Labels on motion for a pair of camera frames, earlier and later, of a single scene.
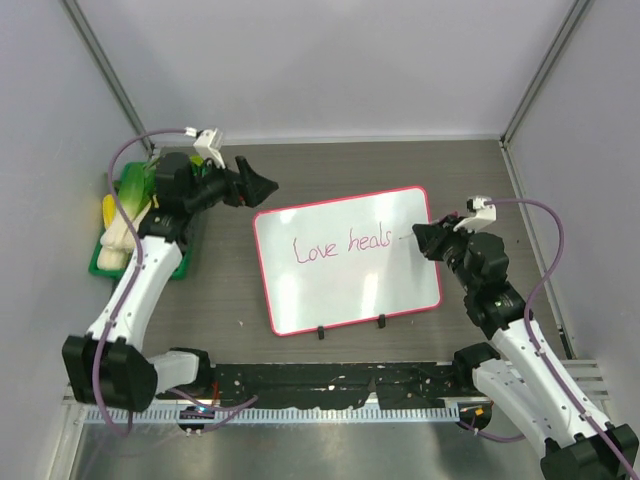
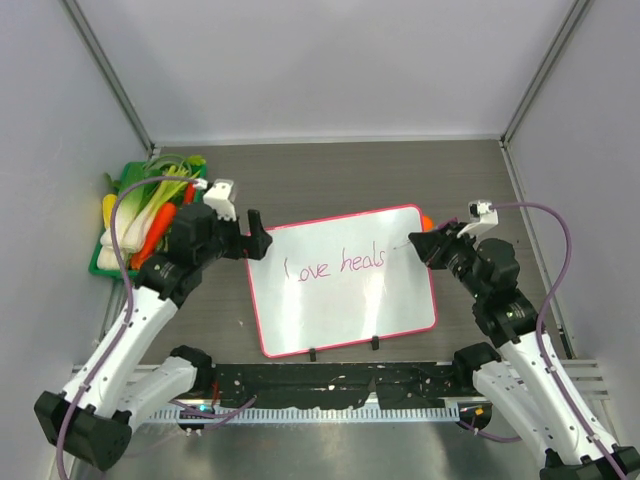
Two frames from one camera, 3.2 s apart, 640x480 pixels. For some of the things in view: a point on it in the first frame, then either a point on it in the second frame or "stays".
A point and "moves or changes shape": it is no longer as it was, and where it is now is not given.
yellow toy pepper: x=108 y=210 stays
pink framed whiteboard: x=345 y=262 moves or changes shape
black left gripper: x=246 y=187 to x=252 y=246
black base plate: x=411 y=384 stays
